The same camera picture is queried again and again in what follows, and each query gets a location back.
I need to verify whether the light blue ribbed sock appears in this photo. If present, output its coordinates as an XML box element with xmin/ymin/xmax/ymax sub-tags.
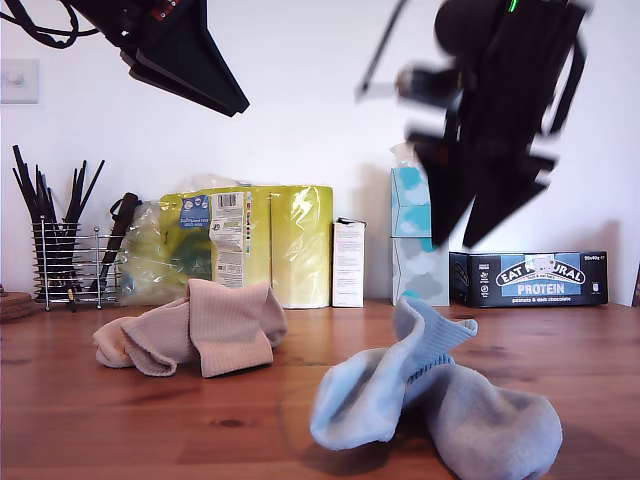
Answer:
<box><xmin>399</xmin><ymin>362</ymin><xmax>564</xmax><ymax>477</ymax></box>
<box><xmin>309</xmin><ymin>294</ymin><xmax>480</xmax><ymax>452</ymax></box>

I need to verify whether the grey cloud tissue box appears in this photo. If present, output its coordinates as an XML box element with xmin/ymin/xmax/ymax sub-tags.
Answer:
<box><xmin>390</xmin><ymin>235</ymin><xmax>450</xmax><ymax>307</ymax></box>

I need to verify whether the thick black cable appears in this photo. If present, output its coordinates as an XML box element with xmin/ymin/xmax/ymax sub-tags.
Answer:
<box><xmin>0</xmin><ymin>0</ymin><xmax>81</xmax><ymax>50</ymax></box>

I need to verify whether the dark brown strapped tool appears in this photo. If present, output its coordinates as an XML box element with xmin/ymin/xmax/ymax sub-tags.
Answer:
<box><xmin>99</xmin><ymin>192</ymin><xmax>145</xmax><ymax>296</ymax></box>

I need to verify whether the thin black cable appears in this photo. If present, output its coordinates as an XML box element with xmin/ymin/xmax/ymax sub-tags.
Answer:
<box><xmin>49</xmin><ymin>28</ymin><xmax>102</xmax><ymax>40</ymax></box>

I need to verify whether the yellow-green paper roll pack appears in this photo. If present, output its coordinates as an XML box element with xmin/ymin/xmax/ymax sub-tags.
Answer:
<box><xmin>118</xmin><ymin>173</ymin><xmax>335</xmax><ymax>310</ymax></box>

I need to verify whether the white wall light switch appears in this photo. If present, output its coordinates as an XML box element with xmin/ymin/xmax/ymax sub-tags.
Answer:
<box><xmin>0</xmin><ymin>59</ymin><xmax>40</xmax><ymax>105</ymax></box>

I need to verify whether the grey camera cable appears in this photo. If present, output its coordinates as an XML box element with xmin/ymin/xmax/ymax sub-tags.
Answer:
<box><xmin>355</xmin><ymin>0</ymin><xmax>409</xmax><ymax>101</ymax></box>

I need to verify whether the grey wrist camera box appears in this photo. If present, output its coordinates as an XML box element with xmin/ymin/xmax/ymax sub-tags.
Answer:
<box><xmin>354</xmin><ymin>67</ymin><xmax>464</xmax><ymax>109</ymax></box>

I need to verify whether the thin black stick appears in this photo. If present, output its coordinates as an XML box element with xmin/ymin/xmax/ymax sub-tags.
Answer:
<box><xmin>62</xmin><ymin>159</ymin><xmax>89</xmax><ymax>224</ymax></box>
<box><xmin>12</xmin><ymin>144</ymin><xmax>46</xmax><ymax>224</ymax></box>
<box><xmin>64</xmin><ymin>159</ymin><xmax>106</xmax><ymax>224</ymax></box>

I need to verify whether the black protein bar box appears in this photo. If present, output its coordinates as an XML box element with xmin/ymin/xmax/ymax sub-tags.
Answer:
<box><xmin>448</xmin><ymin>249</ymin><xmax>609</xmax><ymax>309</ymax></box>

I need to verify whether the beige ribbed sock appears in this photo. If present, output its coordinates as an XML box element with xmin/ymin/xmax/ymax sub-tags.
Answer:
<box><xmin>93</xmin><ymin>298</ymin><xmax>194</xmax><ymax>379</ymax></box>
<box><xmin>187</xmin><ymin>278</ymin><xmax>290</xmax><ymax>380</ymax></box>

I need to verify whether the chrome wire rack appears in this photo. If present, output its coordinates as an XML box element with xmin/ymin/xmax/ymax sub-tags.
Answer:
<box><xmin>32</xmin><ymin>219</ymin><xmax>121</xmax><ymax>311</ymax></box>

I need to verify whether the white carton box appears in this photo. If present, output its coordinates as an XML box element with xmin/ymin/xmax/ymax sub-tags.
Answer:
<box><xmin>332</xmin><ymin>216</ymin><xmax>368</xmax><ymax>308</ymax></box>

